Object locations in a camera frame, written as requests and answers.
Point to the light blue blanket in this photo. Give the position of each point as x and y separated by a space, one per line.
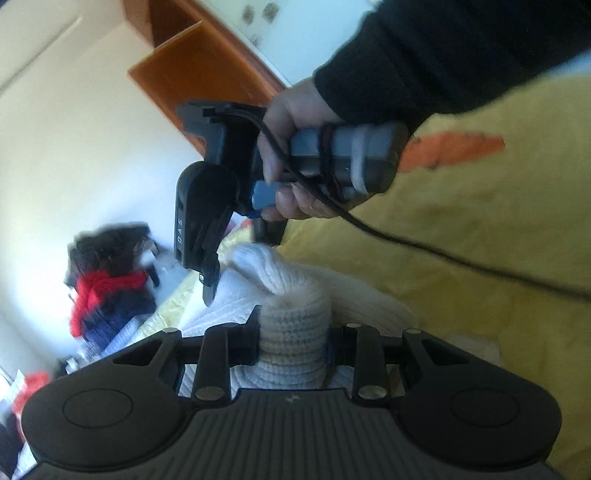
124 334

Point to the yellow printed bed sheet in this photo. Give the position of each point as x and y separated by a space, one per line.
485 207

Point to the wooden wardrobe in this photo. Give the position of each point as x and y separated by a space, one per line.
198 69

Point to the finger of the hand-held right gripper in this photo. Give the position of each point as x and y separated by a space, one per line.
270 230
208 286

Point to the red jacket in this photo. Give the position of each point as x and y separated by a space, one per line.
108 286

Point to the white knitted sweater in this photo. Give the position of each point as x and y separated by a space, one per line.
295 295

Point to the navy blue jacket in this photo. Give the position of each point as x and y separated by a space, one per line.
120 318

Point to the red plastic bag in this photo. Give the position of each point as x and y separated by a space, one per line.
30 390

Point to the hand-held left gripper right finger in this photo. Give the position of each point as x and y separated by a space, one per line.
333 346

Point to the person's right hand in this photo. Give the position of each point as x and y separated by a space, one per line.
295 106

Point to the dark garment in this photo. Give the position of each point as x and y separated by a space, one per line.
106 247

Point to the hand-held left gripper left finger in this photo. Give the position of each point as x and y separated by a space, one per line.
251 341

